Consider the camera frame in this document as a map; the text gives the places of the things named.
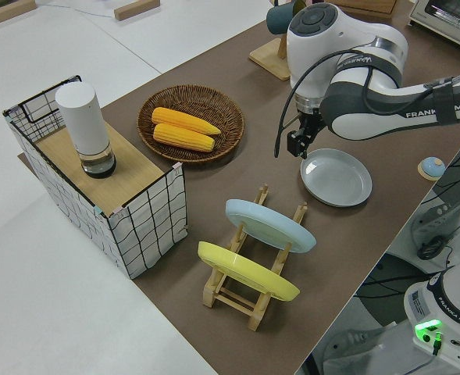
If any light wooden block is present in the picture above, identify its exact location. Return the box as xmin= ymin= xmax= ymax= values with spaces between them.
xmin=113 ymin=0 xmax=162 ymax=21
xmin=0 ymin=0 xmax=37 ymax=28

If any yellow plate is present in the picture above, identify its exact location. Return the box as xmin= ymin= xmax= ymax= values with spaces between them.
xmin=196 ymin=241 xmax=301 ymax=303

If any round brown wicker basket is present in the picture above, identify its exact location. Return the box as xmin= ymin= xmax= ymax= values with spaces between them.
xmin=137 ymin=84 xmax=247 ymax=165

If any gray plate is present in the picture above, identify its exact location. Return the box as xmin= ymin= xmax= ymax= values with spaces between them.
xmin=299 ymin=147 xmax=373 ymax=208

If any light wooden shelf board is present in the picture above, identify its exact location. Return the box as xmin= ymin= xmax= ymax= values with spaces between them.
xmin=34 ymin=123 xmax=166 ymax=209

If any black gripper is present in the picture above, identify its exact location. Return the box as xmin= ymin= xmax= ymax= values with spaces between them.
xmin=286 ymin=110 xmax=325 ymax=159

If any white toaster oven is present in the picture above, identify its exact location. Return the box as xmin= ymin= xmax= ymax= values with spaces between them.
xmin=406 ymin=0 xmax=460 ymax=56

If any black velcro cable strap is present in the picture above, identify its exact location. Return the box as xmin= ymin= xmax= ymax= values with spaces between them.
xmin=433 ymin=82 xmax=457 ymax=127
xmin=336 ymin=52 xmax=377 ymax=73

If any low wooden plate rack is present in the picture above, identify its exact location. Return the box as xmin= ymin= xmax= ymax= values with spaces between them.
xmin=201 ymin=182 xmax=309 ymax=333

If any brown table mat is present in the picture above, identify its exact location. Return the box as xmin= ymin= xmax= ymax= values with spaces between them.
xmin=16 ymin=0 xmax=460 ymax=375

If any teal mug yellow inside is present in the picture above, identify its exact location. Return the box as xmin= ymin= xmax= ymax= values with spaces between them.
xmin=266 ymin=0 xmax=308 ymax=36

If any wire basket with grid fabric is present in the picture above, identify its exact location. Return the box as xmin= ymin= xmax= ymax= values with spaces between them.
xmin=2 ymin=73 xmax=189 ymax=281

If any yellow corn cob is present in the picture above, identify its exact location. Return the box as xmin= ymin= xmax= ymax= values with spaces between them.
xmin=152 ymin=123 xmax=216 ymax=153
xmin=151 ymin=106 xmax=223 ymax=137

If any wooden mug tree stand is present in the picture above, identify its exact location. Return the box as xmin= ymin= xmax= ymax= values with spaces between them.
xmin=248 ymin=31 xmax=294 ymax=82

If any coiled black cable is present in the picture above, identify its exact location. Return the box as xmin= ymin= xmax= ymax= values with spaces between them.
xmin=416 ymin=233 xmax=455 ymax=261

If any light blue plate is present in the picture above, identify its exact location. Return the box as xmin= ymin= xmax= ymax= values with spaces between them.
xmin=224 ymin=198 xmax=318 ymax=255

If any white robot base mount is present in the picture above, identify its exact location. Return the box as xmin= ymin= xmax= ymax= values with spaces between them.
xmin=311 ymin=323 xmax=415 ymax=375

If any green-lit plug cable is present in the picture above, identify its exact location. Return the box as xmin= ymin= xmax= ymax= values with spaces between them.
xmin=431 ymin=330 xmax=445 ymax=358

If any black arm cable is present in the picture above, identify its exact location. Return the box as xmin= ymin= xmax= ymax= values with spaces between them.
xmin=273 ymin=48 xmax=376 ymax=159

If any white cylindrical bottle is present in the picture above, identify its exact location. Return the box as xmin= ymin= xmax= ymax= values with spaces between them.
xmin=54 ymin=82 xmax=119 ymax=180

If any blue call bell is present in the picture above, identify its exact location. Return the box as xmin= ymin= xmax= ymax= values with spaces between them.
xmin=417 ymin=155 xmax=446 ymax=182

